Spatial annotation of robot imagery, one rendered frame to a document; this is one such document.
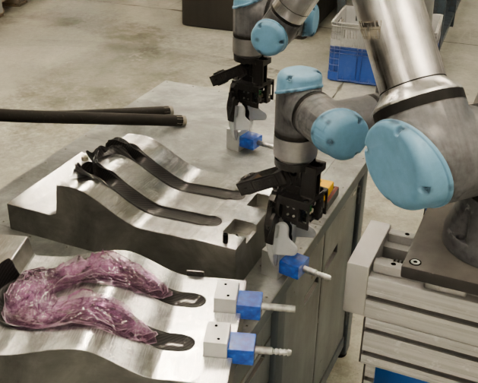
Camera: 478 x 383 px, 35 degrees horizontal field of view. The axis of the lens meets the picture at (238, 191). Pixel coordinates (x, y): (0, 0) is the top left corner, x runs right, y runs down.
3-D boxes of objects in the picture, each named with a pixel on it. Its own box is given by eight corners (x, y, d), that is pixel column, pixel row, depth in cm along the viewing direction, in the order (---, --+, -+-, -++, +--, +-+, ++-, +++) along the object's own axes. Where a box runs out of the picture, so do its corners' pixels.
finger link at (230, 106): (229, 122, 181) (235, 86, 179) (224, 121, 182) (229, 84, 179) (240, 121, 185) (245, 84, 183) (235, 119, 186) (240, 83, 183)
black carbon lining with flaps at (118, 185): (248, 201, 153) (250, 158, 148) (213, 240, 140) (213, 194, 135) (100, 166, 165) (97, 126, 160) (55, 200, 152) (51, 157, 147)
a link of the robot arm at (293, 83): (292, 83, 118) (267, 66, 125) (289, 147, 123) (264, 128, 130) (336, 76, 121) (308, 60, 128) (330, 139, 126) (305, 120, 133)
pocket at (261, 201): (277, 214, 152) (278, 197, 150) (267, 226, 147) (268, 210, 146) (256, 209, 153) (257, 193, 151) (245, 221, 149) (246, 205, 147)
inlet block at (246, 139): (282, 154, 187) (283, 134, 185) (271, 162, 184) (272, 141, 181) (237, 141, 194) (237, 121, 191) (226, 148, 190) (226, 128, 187)
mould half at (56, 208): (286, 223, 159) (289, 166, 152) (235, 291, 138) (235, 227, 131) (83, 175, 176) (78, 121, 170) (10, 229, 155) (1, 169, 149)
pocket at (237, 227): (256, 240, 143) (257, 223, 141) (245, 254, 139) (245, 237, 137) (234, 235, 145) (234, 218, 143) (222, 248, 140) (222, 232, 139)
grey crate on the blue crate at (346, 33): (441, 39, 465) (445, 14, 458) (432, 59, 431) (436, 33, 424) (343, 27, 483) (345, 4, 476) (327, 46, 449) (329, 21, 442)
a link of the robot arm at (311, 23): (306, 47, 164) (257, 41, 168) (319, 32, 174) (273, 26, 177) (308, 11, 161) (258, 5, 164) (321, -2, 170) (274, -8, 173)
